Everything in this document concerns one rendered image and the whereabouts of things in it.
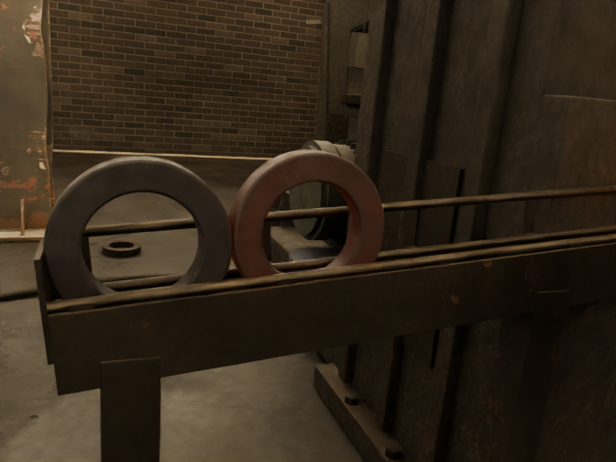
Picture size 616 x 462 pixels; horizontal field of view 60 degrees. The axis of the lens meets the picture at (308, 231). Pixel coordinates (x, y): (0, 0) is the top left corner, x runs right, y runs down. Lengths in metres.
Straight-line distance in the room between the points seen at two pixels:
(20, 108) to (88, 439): 1.99
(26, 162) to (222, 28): 4.11
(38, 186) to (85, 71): 3.62
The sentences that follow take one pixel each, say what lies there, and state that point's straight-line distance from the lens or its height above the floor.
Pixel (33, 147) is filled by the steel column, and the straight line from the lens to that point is 3.09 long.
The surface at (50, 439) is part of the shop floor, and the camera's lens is 1.49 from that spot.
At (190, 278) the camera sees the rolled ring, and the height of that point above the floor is 0.64.
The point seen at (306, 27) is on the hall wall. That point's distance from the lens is 7.09.
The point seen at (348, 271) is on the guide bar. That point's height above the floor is 0.65.
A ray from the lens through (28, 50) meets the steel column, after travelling 3.07.
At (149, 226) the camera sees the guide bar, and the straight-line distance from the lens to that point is 0.63.
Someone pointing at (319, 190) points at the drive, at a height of 0.52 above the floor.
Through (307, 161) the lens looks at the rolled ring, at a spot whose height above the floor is 0.77.
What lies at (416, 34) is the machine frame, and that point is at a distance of 1.26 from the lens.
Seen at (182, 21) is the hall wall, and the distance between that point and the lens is 6.72.
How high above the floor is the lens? 0.84
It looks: 14 degrees down
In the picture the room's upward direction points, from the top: 5 degrees clockwise
